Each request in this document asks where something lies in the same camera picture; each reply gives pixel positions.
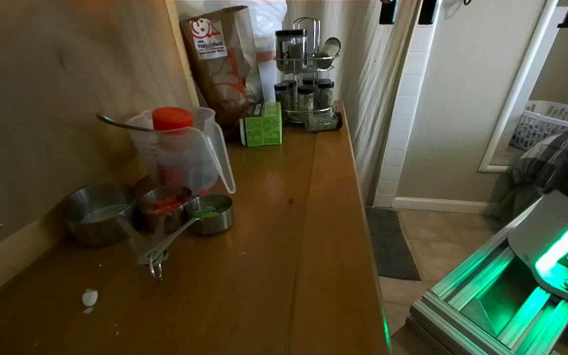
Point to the green cardboard box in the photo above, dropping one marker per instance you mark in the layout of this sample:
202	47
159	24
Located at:
262	128

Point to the white laundry basket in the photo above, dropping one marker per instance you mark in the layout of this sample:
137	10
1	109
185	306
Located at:
551	118

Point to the dark door mat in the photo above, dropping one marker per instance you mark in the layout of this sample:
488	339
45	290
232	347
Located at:
390	243

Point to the plywood board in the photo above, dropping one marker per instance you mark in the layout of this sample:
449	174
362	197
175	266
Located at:
41	105

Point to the large steel measuring cup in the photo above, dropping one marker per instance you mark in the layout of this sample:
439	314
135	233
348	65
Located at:
98	217

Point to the grey plaid cloth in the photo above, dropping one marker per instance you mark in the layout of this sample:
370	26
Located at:
548	160

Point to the racked spice jar black lid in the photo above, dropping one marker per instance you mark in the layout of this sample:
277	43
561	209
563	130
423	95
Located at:
325	95
329	51
283	95
307	99
291	51

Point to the small white cap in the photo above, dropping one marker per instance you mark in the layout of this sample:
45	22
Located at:
90	296

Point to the white door trim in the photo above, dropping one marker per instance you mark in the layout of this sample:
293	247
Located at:
408	99

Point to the orange-capped clear container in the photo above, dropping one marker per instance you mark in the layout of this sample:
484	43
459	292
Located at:
173	118

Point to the white mirror frame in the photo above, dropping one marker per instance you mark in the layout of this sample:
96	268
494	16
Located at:
518	91

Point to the medium steel measuring cup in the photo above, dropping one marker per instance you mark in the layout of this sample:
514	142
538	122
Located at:
163	207

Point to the brown paper bag red print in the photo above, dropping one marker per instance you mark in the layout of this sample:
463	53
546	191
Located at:
222	65

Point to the small steel measuring cup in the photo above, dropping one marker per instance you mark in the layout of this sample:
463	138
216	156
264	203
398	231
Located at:
216	213

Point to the clear plastic measuring jug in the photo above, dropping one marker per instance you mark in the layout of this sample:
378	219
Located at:
202	154

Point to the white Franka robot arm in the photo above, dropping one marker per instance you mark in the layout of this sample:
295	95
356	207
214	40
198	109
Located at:
561	217

